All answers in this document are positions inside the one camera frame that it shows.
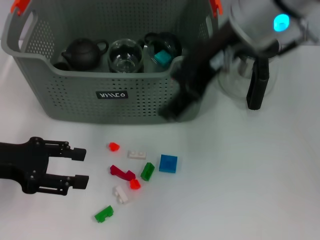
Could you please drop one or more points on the grey perforated storage bin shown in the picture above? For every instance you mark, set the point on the grey perforated storage bin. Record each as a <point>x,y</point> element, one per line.
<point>75,105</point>

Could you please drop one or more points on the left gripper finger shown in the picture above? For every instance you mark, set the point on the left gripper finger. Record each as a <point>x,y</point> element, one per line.
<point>81,182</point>
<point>78,154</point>

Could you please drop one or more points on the glass teacup with black sleeve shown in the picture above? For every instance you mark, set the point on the glass teacup with black sleeve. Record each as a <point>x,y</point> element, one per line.
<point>172,45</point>
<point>125,60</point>

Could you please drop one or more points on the green two-stud brick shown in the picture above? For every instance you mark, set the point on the green two-stud brick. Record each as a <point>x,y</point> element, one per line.
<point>103,214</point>

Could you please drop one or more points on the green slope block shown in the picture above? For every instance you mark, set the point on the green slope block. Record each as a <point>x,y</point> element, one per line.
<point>147,172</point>

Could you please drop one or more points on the teal square plate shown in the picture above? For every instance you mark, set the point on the teal square plate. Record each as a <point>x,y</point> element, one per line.
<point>162,57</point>

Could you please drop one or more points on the white two-stud flat plate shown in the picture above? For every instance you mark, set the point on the white two-stud flat plate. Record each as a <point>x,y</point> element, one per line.
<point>137,154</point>

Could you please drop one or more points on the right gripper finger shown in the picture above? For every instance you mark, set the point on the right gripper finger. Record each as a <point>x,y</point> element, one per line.
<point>178,110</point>

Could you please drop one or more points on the white two-stud brick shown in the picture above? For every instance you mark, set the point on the white two-stud brick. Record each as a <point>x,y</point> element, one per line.
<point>121,195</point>

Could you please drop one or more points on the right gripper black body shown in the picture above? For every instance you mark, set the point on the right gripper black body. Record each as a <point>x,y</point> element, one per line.
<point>200,67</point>

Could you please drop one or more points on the blue square plate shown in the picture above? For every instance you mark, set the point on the blue square plate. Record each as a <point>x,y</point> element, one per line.
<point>168,163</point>

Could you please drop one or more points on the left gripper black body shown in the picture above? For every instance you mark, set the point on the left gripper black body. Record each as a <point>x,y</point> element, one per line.
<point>22,162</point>

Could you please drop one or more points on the small red slope block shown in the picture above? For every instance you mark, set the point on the small red slope block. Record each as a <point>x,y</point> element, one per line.
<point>113,146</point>
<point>135,184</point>

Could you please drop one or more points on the dark red curved block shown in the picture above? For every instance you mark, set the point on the dark red curved block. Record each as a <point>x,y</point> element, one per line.
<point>122,173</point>

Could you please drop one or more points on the dark clay teapot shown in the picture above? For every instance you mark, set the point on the dark clay teapot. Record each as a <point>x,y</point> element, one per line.
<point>82,55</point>

